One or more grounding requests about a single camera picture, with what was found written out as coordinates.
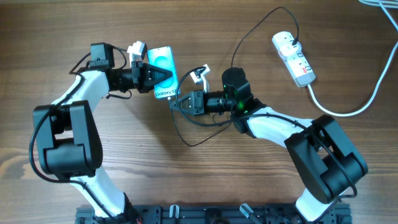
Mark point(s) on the white power strip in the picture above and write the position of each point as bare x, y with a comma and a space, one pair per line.
297, 65

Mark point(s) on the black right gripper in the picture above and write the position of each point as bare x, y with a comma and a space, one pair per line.
197, 105

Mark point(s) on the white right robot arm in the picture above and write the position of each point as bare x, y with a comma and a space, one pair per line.
326, 159

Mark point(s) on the white charger plug adapter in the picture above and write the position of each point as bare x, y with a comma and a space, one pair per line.
288, 49

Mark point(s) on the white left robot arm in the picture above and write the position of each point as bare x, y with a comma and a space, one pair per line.
65, 147

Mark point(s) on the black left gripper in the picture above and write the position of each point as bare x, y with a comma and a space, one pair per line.
142, 76

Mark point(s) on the Galaxy smartphone cyan screen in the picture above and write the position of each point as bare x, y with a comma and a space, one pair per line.
162, 58

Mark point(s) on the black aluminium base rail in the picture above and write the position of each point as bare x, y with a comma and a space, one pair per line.
271, 213

